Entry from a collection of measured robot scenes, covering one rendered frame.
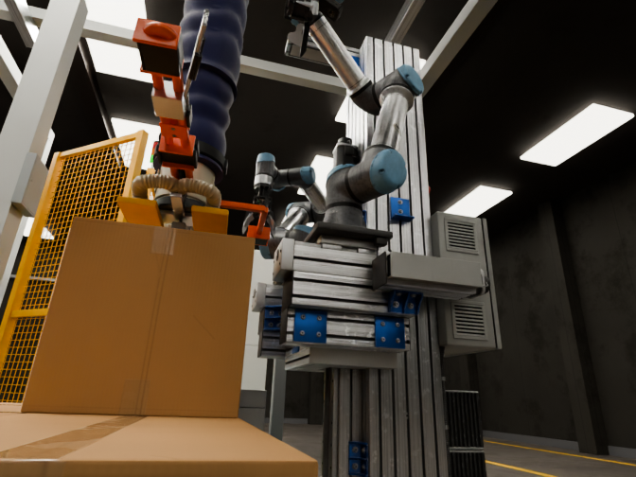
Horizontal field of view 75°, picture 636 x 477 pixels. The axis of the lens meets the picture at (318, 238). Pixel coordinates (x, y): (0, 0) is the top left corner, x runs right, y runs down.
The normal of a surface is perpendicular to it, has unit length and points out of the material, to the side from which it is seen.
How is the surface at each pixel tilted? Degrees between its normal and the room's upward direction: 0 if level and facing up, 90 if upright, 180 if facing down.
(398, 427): 90
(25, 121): 90
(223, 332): 90
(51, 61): 90
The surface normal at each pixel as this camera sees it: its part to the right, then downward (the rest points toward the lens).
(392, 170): 0.62, -0.14
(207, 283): 0.24, -0.34
